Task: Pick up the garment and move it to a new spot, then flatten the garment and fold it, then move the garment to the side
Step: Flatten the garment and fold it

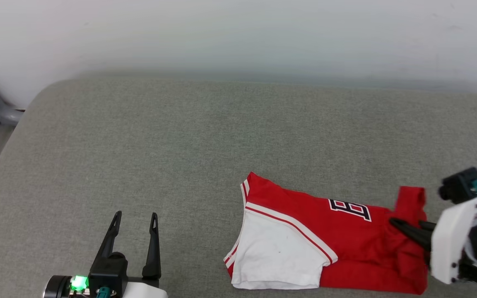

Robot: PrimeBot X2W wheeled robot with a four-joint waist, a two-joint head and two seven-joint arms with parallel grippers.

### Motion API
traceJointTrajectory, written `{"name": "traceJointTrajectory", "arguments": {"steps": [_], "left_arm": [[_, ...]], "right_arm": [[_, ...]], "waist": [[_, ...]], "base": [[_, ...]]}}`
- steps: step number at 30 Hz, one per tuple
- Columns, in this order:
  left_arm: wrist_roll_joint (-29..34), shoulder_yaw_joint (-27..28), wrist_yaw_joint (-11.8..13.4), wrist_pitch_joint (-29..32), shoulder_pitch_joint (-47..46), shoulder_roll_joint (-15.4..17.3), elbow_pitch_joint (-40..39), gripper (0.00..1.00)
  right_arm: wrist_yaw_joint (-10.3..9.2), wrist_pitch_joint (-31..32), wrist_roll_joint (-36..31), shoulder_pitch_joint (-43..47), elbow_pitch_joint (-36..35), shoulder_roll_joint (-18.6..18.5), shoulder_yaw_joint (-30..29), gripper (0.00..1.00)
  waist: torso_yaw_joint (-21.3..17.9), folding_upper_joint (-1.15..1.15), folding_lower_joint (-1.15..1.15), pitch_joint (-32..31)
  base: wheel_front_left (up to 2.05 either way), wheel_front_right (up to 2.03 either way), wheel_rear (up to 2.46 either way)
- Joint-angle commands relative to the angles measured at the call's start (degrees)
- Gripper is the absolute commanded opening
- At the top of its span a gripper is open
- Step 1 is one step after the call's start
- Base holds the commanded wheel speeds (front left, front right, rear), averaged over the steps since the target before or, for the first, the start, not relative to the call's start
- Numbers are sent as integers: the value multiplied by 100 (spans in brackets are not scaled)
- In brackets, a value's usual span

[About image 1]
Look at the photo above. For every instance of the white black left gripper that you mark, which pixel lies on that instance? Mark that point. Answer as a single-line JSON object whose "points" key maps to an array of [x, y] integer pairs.
{"points": [[145, 289]]}

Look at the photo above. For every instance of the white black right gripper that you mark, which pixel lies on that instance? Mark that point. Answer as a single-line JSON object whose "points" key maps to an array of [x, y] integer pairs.
{"points": [[449, 244]]}

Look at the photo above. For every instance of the red white basketball jersey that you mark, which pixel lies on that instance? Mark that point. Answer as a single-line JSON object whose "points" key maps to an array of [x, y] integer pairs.
{"points": [[358, 248]]}

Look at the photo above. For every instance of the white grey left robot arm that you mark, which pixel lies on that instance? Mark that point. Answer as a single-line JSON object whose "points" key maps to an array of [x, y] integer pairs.
{"points": [[56, 287]]}

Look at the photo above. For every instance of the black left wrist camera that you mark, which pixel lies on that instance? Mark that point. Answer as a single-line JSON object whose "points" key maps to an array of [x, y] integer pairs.
{"points": [[108, 269]]}

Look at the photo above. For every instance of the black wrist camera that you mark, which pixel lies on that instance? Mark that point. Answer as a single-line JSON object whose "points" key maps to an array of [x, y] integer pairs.
{"points": [[108, 269], [460, 186]]}

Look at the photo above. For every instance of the teal left camera connector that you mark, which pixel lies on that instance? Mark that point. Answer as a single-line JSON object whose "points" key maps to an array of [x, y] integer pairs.
{"points": [[103, 293]]}

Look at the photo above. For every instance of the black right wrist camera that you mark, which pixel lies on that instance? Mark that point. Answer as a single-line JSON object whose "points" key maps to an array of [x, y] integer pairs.
{"points": [[460, 186]]}

